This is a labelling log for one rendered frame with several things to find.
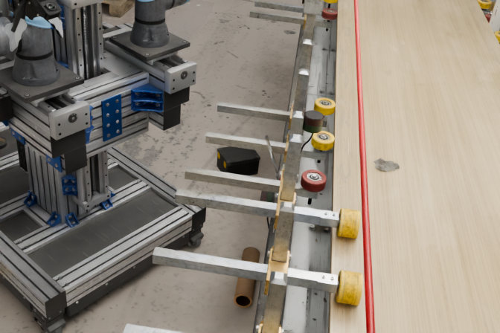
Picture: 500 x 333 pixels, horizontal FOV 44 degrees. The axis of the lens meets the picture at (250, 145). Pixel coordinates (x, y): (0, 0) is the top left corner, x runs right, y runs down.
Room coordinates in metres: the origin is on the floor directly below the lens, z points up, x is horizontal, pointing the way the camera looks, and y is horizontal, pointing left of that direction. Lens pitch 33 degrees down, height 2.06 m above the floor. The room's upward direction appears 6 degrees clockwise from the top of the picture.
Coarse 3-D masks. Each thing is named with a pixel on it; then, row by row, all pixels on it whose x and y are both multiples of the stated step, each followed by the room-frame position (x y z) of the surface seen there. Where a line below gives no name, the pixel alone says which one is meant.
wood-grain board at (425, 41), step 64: (384, 0) 3.40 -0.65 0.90; (448, 0) 3.52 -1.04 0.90; (384, 64) 2.55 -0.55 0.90; (448, 64) 2.63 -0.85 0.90; (384, 128) 1.99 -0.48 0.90; (448, 128) 2.04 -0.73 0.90; (384, 192) 1.60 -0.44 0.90; (448, 192) 1.63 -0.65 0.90; (384, 256) 1.29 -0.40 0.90; (448, 256) 1.32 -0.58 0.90; (384, 320) 1.07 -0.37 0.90; (448, 320) 1.09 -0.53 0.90
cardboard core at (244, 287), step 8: (248, 248) 2.17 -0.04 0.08; (256, 248) 2.18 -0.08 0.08; (248, 256) 2.11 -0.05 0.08; (256, 256) 2.13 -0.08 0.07; (240, 280) 1.96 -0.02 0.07; (248, 280) 1.96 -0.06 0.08; (240, 288) 1.91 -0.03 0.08; (248, 288) 1.92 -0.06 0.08; (240, 296) 1.93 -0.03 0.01; (248, 296) 1.88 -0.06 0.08; (240, 304) 1.89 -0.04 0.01; (248, 304) 1.88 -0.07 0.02
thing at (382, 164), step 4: (376, 160) 1.76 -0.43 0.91; (380, 160) 1.75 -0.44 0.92; (384, 160) 1.76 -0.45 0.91; (376, 164) 1.74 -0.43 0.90; (380, 164) 1.74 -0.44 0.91; (384, 164) 1.73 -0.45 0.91; (388, 164) 1.73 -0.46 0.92; (392, 164) 1.73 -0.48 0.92; (396, 164) 1.74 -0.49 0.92; (376, 168) 1.72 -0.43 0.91; (380, 168) 1.71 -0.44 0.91; (384, 168) 1.71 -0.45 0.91; (388, 168) 1.72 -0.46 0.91; (392, 168) 1.72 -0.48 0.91; (396, 168) 1.73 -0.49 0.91
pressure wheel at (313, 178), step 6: (306, 174) 1.64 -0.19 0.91; (312, 174) 1.64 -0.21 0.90; (318, 174) 1.65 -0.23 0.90; (306, 180) 1.60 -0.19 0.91; (312, 180) 1.61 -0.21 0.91; (318, 180) 1.61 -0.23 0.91; (324, 180) 1.61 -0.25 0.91; (306, 186) 1.60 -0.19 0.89; (312, 186) 1.59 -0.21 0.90; (318, 186) 1.59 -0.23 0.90; (324, 186) 1.61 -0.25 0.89; (312, 192) 1.59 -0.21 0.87
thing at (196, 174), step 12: (192, 168) 1.66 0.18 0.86; (204, 180) 1.64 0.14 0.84; (216, 180) 1.63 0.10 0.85; (228, 180) 1.63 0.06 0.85; (240, 180) 1.63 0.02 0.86; (252, 180) 1.64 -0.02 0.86; (264, 180) 1.64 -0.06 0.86; (276, 180) 1.65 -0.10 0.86; (276, 192) 1.62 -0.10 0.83; (300, 192) 1.62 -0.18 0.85
